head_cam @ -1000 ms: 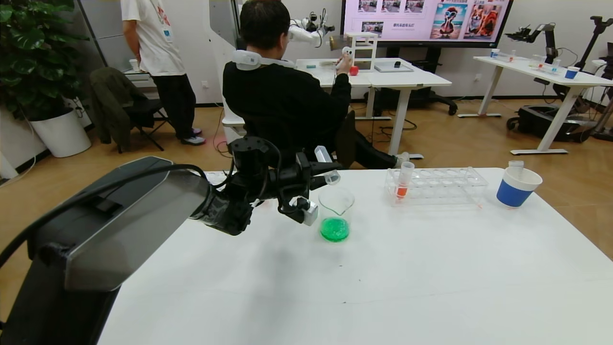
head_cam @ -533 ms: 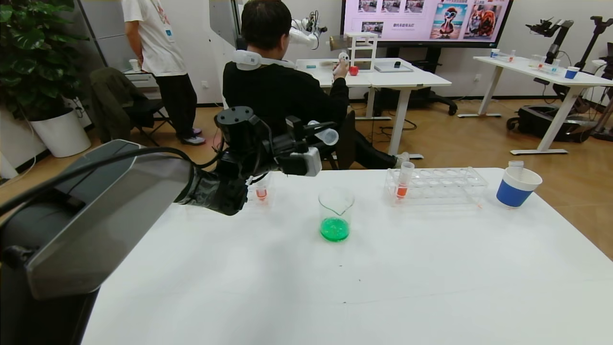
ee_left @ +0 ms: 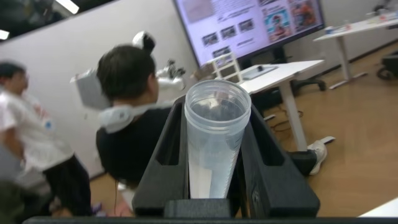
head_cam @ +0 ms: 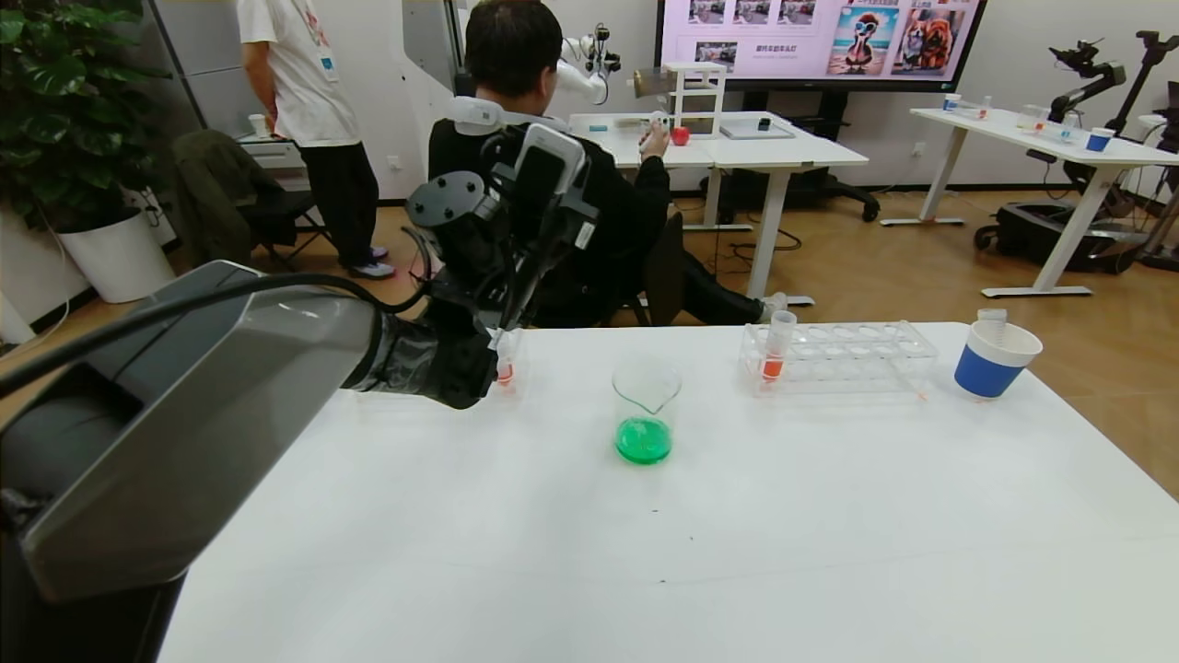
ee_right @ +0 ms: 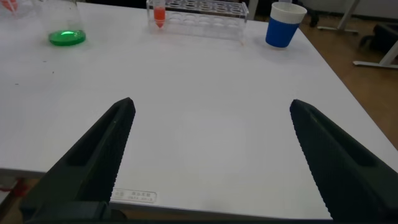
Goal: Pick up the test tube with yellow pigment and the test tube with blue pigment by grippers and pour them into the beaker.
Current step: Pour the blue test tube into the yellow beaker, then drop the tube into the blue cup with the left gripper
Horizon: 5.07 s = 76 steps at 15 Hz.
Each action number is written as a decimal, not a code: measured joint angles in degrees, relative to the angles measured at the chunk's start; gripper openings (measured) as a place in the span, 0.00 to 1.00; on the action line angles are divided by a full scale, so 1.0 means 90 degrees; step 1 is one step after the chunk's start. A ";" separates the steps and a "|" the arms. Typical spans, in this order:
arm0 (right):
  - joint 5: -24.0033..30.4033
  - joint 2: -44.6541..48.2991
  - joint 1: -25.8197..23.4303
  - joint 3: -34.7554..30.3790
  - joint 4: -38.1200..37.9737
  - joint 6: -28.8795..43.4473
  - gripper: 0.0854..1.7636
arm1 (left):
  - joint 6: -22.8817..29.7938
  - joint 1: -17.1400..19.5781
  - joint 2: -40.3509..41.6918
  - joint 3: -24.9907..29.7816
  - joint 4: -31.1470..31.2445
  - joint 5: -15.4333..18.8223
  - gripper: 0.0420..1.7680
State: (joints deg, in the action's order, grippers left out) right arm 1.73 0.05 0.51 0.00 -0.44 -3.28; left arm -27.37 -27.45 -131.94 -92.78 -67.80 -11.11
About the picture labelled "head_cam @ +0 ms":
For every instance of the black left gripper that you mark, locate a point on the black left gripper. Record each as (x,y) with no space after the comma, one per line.
(481,366)

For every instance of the test tube with yellow pigment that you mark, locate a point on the test tube with yellow pigment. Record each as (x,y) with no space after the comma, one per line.
(993,322)

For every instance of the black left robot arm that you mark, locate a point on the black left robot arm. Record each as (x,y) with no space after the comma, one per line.
(184,396)

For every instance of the black background robot arm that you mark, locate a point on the black background robot arm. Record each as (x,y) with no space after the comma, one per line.
(1091,78)

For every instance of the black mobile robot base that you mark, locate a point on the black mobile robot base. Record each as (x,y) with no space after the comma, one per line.
(1041,235)

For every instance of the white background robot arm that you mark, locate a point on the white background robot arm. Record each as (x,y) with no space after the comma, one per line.
(580,78)

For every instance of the test tube with red pigment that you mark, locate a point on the test tube with red pigment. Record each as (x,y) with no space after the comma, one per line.
(506,368)
(776,359)

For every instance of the clear acrylic test tube rack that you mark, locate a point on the clear acrylic test tube rack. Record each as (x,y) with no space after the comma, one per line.
(520,364)
(857,364)

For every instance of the clear glass beaker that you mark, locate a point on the clear glass beaker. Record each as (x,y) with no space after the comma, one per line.
(645,433)

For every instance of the black office chair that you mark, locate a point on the black office chair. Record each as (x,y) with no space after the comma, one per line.
(663,276)

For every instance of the person in black sweater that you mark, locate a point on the person in black sweater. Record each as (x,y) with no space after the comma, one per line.
(626,212)

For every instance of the white neck-worn headset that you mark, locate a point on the white neck-worn headset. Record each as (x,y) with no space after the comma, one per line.
(474,110)

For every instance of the black folding chair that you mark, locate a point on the black folding chair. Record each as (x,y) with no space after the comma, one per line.
(276,212)

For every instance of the white robot body column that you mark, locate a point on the white robot body column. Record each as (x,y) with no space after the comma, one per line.
(424,110)

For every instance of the white drawer cabinet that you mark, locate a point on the white drawer cabinet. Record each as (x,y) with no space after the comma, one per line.
(276,152)

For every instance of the white handheld controller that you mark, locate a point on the white handheld controller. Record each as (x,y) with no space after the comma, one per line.
(658,121)

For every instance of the red apple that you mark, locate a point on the red apple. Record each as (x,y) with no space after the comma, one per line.
(680,136)

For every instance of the olive green jacket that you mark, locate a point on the olive green jacket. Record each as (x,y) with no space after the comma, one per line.
(207,203)

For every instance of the person in white t-shirt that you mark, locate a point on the person in white t-shirt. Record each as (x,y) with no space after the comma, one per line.
(313,92)

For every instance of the brown flat board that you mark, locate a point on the brown flat board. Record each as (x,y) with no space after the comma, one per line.
(652,83)

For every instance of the grey tablet with black puck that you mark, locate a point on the grey tablet with black puck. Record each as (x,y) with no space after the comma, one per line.
(755,133)

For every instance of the white standing desk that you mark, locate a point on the white standing desk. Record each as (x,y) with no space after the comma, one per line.
(783,152)

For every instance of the small white shelf rack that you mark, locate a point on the small white shelf rack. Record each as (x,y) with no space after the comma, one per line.
(705,69)

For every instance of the white plant pot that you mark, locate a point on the white plant pot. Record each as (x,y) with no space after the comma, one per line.
(120,262)

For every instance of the black display stand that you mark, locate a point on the black display stand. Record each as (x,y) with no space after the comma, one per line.
(834,103)

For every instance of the large green potted plant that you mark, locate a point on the large green potted plant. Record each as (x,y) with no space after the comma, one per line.
(64,110)

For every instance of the blue paper cup white rim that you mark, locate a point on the blue paper cup white rim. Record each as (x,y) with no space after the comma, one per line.
(990,373)

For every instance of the long white table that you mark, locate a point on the long white table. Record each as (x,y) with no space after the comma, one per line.
(1013,133)

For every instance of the black tripod stand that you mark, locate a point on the black tripod stand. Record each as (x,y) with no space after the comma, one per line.
(1151,46)

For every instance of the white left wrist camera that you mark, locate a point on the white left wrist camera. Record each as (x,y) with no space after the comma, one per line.
(543,175)

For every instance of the large wall display screen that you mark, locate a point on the large wall display screen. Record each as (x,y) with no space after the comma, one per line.
(829,41)

